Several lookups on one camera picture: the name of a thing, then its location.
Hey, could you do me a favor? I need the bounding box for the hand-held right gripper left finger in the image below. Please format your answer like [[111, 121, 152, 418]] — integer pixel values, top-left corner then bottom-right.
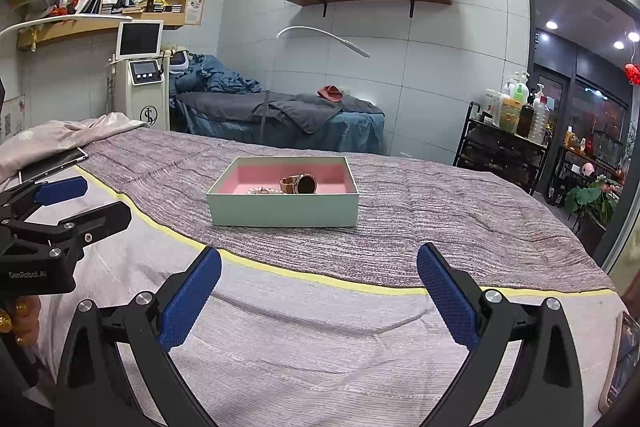
[[52, 246, 223, 427]]

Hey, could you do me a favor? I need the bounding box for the smartphone on bed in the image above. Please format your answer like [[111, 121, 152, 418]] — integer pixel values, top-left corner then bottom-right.
[[17, 147, 90, 182]]

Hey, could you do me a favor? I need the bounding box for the white blue device head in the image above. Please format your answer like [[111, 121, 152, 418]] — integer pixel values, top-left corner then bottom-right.
[[169, 49, 194, 76]]

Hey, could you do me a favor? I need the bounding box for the green potted plant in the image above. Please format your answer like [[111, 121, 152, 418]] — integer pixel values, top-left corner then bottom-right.
[[565, 174, 623, 239]]

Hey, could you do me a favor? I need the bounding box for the purple woven bedspread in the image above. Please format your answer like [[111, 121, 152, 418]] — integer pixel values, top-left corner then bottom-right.
[[80, 129, 616, 295]]

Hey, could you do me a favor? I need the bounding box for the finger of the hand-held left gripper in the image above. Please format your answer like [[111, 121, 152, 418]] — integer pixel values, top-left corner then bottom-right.
[[14, 200, 133, 259], [0, 176, 89, 224]]

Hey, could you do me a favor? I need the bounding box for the person's left hand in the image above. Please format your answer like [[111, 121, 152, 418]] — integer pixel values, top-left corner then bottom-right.
[[0, 296, 42, 348]]

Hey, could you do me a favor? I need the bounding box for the white beauty machine with screen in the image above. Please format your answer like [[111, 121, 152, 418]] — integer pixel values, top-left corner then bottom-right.
[[106, 19, 173, 132]]

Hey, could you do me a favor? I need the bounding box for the mint green box pink lining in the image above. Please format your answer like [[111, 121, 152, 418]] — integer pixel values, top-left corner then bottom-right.
[[206, 156, 360, 228]]

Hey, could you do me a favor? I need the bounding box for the black trolley cart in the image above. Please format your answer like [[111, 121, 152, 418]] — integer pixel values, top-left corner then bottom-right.
[[454, 102, 551, 196]]

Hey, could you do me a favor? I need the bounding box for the beige satin quilt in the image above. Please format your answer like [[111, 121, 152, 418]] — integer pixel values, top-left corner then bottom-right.
[[0, 117, 151, 185]]

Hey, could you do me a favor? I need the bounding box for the blue covered massage bed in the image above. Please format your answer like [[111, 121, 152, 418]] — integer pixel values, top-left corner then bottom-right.
[[172, 89, 386, 156]]

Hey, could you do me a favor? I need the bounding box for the red cloth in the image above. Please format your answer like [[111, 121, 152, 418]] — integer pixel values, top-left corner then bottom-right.
[[316, 85, 345, 104]]

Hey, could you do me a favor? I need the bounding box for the rose gold wristwatch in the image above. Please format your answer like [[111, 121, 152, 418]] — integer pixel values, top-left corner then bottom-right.
[[279, 174, 318, 196]]

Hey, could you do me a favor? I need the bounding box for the grey towel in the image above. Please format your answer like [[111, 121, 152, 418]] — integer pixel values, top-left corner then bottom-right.
[[270, 94, 346, 134]]

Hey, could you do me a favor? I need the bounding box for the pink case smartphone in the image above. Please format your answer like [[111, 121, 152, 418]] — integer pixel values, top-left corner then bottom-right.
[[597, 309, 640, 413]]

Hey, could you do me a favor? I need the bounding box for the group of bottles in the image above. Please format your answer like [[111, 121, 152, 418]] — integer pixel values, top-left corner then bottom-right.
[[482, 71, 552, 145]]

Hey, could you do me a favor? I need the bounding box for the crumpled blue quilt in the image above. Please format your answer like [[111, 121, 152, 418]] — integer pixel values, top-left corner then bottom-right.
[[170, 54, 266, 96]]

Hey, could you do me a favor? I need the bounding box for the dark door frame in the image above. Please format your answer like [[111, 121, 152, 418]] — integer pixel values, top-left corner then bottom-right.
[[522, 0, 640, 275]]

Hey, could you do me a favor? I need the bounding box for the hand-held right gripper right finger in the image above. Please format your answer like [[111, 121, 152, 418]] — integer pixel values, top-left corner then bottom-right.
[[416, 243, 598, 427]]

